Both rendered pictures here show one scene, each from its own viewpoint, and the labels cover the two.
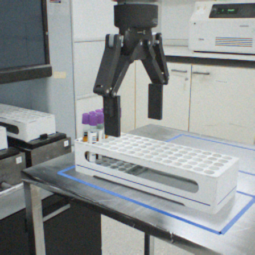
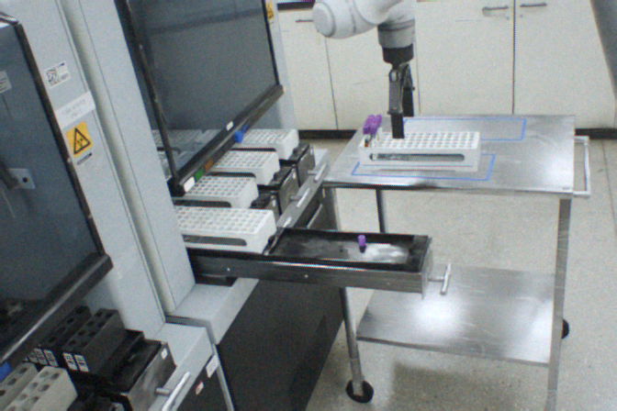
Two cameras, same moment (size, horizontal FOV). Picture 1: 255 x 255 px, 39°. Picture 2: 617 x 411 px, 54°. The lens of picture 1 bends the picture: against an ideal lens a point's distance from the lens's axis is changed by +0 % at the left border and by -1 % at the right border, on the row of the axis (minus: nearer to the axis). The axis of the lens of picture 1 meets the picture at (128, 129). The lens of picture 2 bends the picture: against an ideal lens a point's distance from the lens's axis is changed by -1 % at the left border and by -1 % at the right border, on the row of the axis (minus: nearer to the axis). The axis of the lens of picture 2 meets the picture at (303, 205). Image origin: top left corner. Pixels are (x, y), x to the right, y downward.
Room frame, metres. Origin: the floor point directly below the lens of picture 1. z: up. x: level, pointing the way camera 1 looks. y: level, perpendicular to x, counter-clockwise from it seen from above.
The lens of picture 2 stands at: (-0.71, 0.58, 1.54)
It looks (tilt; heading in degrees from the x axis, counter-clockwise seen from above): 29 degrees down; 347
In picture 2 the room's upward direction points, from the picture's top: 10 degrees counter-clockwise
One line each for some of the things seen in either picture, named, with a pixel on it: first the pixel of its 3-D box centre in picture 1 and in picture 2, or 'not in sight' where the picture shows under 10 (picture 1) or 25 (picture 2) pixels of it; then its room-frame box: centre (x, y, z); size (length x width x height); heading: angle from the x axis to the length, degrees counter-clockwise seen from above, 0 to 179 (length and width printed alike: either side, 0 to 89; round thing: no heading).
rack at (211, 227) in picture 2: not in sight; (209, 229); (0.54, 0.53, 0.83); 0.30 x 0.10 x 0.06; 53
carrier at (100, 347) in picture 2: not in sight; (101, 342); (0.23, 0.78, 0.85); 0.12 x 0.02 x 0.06; 144
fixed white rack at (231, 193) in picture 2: not in sight; (198, 195); (0.73, 0.52, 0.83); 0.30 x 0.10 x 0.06; 53
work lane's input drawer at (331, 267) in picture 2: not in sight; (285, 254); (0.44, 0.38, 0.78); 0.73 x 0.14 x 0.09; 53
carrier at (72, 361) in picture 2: not in sight; (91, 340); (0.24, 0.80, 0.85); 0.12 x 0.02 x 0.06; 142
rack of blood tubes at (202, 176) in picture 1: (150, 164); (419, 150); (0.61, -0.04, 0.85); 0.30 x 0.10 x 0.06; 54
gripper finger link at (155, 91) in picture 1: (155, 101); (408, 104); (0.69, -0.05, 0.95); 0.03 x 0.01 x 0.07; 54
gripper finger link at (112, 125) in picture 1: (112, 115); (398, 125); (0.58, 0.03, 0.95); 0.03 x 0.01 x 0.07; 54
